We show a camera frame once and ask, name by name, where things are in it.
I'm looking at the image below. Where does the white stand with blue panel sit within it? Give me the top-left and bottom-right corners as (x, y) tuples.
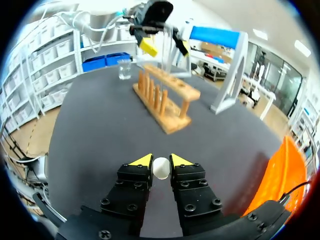
(136, 23), (250, 116)

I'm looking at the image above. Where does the white conical stopper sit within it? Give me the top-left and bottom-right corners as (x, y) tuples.
(152, 156), (171, 181)

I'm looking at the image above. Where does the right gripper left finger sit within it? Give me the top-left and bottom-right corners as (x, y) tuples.
(99, 153), (154, 236)

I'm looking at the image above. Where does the clear glass test tube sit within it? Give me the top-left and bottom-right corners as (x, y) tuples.
(161, 23), (174, 76)

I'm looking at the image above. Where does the white cable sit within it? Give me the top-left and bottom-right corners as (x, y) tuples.
(39, 4), (126, 55)

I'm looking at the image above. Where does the clear glass beaker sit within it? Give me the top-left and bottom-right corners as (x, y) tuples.
(117, 59), (132, 81)

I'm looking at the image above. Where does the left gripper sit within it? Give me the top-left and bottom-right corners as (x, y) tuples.
(128, 0), (190, 59)

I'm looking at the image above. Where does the wooden test tube rack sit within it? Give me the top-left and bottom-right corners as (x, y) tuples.
(132, 63), (202, 135)

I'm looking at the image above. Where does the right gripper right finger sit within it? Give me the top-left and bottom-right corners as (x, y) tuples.
(169, 153), (225, 237)

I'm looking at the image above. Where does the orange plastic bin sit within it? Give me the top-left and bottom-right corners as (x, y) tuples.
(241, 135), (309, 217)

